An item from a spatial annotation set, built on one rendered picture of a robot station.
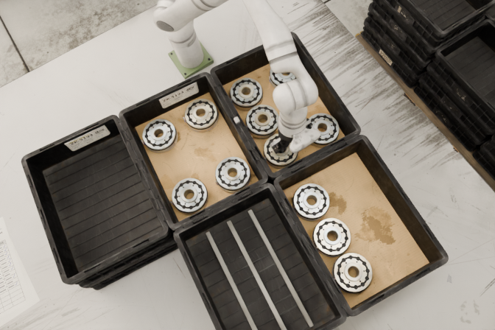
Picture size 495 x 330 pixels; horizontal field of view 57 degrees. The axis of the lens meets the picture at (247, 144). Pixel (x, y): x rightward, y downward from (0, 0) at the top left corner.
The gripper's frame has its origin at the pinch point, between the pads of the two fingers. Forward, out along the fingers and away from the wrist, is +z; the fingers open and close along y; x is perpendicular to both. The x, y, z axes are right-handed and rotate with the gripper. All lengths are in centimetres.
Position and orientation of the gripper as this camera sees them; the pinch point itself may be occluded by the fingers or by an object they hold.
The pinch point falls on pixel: (289, 144)
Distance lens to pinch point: 135.7
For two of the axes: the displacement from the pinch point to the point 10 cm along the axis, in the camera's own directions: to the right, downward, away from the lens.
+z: 0.4, 3.8, 9.2
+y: -8.4, 5.1, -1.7
